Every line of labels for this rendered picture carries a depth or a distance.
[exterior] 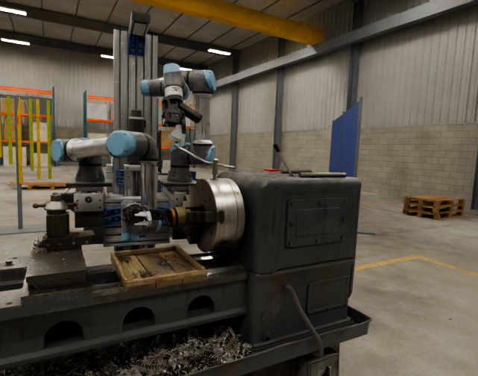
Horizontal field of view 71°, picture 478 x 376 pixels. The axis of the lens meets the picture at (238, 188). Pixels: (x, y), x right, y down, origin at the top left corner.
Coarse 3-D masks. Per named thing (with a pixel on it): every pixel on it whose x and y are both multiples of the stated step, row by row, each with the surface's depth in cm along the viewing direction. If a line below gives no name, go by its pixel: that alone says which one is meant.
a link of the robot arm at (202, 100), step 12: (192, 72) 186; (204, 72) 185; (192, 84) 187; (204, 84) 186; (204, 96) 188; (204, 108) 190; (204, 120) 191; (204, 132) 193; (192, 144) 197; (204, 144) 193; (204, 156) 193
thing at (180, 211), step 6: (168, 210) 136; (174, 210) 136; (180, 210) 136; (186, 210) 138; (168, 216) 139; (174, 216) 134; (180, 216) 135; (186, 216) 136; (168, 222) 138; (174, 222) 134; (180, 222) 135; (186, 222) 136
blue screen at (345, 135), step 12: (360, 108) 568; (336, 120) 877; (348, 120) 682; (360, 120) 570; (336, 132) 863; (348, 132) 674; (336, 144) 849; (348, 144) 665; (336, 156) 836; (348, 156) 657; (336, 168) 823; (348, 168) 649
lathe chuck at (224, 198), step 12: (204, 180) 140; (204, 192) 141; (216, 192) 134; (228, 192) 136; (204, 204) 141; (216, 204) 131; (228, 204) 133; (228, 216) 132; (204, 228) 141; (216, 228) 131; (228, 228) 133; (204, 240) 141; (216, 240) 133; (228, 240) 136
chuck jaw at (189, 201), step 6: (192, 186) 148; (186, 192) 148; (192, 192) 146; (186, 198) 143; (192, 198) 144; (198, 198) 145; (180, 204) 143; (186, 204) 141; (192, 204) 142; (198, 204) 144; (192, 210) 145; (198, 210) 147
